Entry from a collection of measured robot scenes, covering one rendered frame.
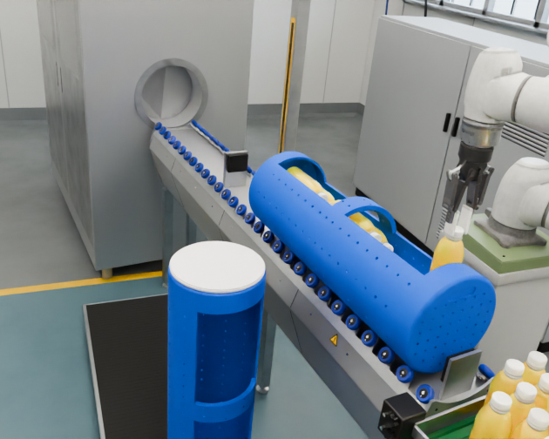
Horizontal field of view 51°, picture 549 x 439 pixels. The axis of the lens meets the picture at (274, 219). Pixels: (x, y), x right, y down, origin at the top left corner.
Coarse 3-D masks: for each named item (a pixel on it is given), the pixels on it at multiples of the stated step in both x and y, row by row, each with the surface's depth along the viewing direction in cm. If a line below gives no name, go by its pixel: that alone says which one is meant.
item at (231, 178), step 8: (224, 152) 238; (232, 152) 238; (240, 152) 239; (224, 160) 240; (232, 160) 237; (240, 160) 239; (224, 168) 241; (232, 168) 239; (240, 168) 241; (224, 176) 242; (232, 176) 243; (240, 176) 244; (224, 184) 243; (232, 184) 244; (240, 184) 246
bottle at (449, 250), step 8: (440, 240) 144; (448, 240) 142; (456, 240) 141; (440, 248) 143; (448, 248) 141; (456, 248) 141; (440, 256) 143; (448, 256) 142; (456, 256) 141; (432, 264) 146; (440, 264) 143
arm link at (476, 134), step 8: (464, 120) 128; (472, 120) 127; (464, 128) 129; (472, 128) 127; (480, 128) 126; (488, 128) 125; (496, 128) 126; (464, 136) 129; (472, 136) 127; (480, 136) 126; (488, 136) 126; (496, 136) 127; (472, 144) 128; (480, 144) 127; (488, 144) 127; (496, 144) 128
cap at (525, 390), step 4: (520, 384) 120; (524, 384) 120; (528, 384) 120; (516, 388) 120; (520, 388) 119; (524, 388) 119; (528, 388) 119; (532, 388) 119; (516, 392) 120; (520, 392) 118; (524, 392) 118; (528, 392) 118; (532, 392) 118; (536, 392) 118; (520, 396) 119; (524, 396) 118; (528, 396) 118; (532, 396) 118; (528, 400) 118; (532, 400) 119
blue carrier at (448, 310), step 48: (288, 192) 181; (336, 192) 200; (288, 240) 179; (336, 240) 158; (336, 288) 158; (384, 288) 140; (432, 288) 132; (480, 288) 137; (384, 336) 142; (432, 336) 137; (480, 336) 147
